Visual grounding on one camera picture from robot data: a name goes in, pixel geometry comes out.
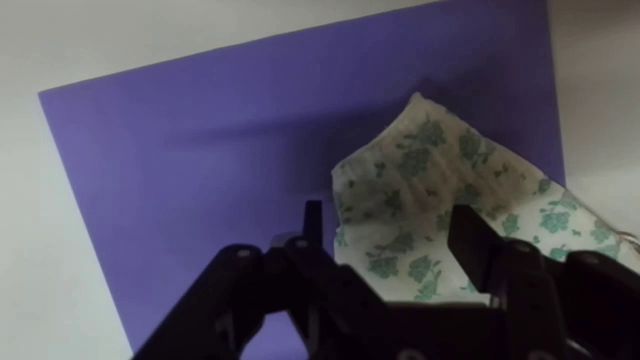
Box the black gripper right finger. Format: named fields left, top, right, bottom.
left=446, top=202, right=640, bottom=360

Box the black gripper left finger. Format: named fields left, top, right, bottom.
left=131, top=199, right=392, bottom=360

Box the white green floral cloth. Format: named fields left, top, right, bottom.
left=329, top=90, right=640, bottom=307

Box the purple rectangular mat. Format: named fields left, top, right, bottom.
left=36, top=0, right=569, bottom=360

